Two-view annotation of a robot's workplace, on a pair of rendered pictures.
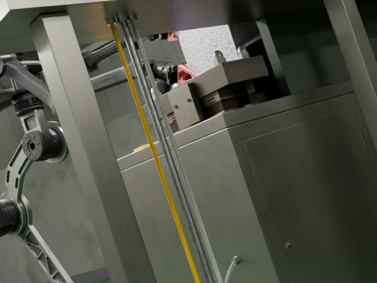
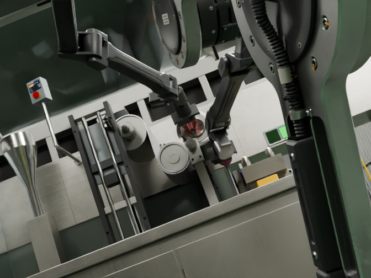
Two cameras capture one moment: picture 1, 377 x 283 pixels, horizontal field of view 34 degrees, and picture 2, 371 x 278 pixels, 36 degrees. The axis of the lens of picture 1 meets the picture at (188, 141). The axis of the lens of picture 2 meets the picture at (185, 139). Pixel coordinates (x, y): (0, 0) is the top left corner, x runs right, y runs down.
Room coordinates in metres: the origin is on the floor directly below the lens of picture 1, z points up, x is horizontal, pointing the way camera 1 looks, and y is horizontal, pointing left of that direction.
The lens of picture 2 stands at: (3.68, 1.21, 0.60)
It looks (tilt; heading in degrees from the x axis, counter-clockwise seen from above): 16 degrees up; 221
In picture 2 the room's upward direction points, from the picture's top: 21 degrees counter-clockwise
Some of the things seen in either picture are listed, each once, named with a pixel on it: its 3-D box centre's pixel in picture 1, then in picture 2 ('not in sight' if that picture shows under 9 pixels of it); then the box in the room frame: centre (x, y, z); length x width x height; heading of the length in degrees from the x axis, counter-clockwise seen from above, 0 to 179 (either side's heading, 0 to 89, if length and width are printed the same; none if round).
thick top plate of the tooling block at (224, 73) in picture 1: (202, 91); (263, 178); (1.81, -0.09, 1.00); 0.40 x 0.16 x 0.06; 39
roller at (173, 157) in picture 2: not in sight; (178, 164); (2.02, -0.30, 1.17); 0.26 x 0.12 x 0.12; 39
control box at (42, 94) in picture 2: not in sight; (38, 91); (2.37, -0.58, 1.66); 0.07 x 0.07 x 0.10; 26
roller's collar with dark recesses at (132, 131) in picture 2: not in sight; (127, 131); (2.22, -0.31, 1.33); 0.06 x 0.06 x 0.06; 39
